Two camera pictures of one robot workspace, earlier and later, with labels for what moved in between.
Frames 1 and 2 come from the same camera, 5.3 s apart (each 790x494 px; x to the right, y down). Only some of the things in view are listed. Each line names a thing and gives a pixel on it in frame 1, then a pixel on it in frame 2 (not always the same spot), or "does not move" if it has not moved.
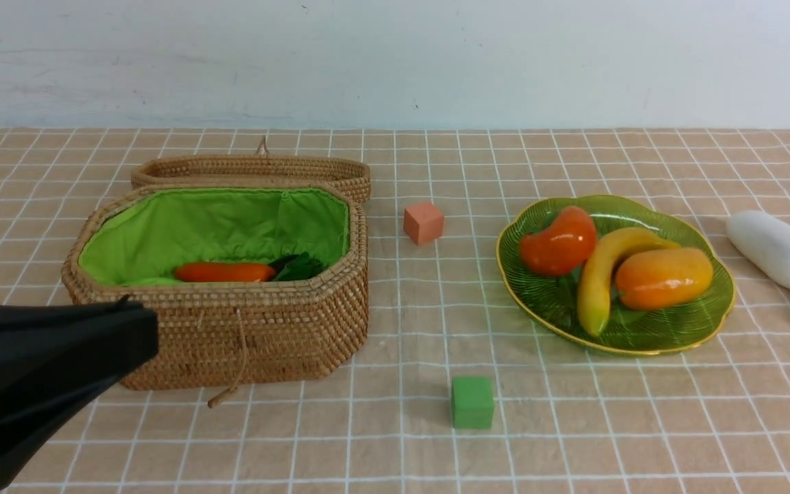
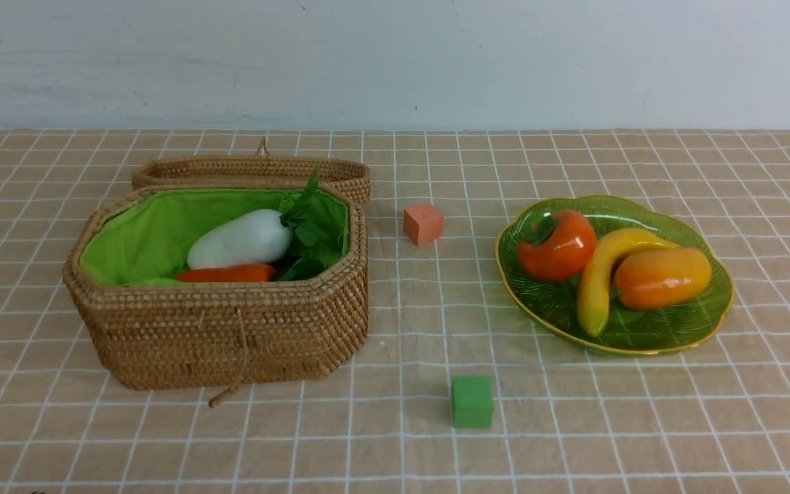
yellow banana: (594, 291) does not move
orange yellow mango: (664, 278) does not move
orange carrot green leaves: (286, 268) does not move
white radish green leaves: (786, 254) -> (295, 240)
